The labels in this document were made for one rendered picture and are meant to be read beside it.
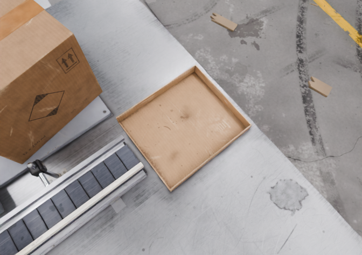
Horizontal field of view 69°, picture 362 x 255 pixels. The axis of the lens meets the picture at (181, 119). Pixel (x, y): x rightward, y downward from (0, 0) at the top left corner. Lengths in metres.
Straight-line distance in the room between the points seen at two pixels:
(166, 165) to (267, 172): 0.29
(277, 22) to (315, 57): 0.39
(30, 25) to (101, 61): 0.32
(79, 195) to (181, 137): 0.32
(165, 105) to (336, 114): 1.43
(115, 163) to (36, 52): 0.33
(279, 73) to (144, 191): 1.48
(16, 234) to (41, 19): 0.50
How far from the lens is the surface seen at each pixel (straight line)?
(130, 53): 0.93
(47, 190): 0.68
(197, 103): 0.83
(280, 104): 1.90
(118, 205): 0.76
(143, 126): 0.80
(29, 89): 0.65
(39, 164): 0.69
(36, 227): 0.77
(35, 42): 0.64
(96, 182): 0.74
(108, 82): 0.89
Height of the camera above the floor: 1.58
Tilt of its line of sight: 69 degrees down
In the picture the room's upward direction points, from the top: 7 degrees clockwise
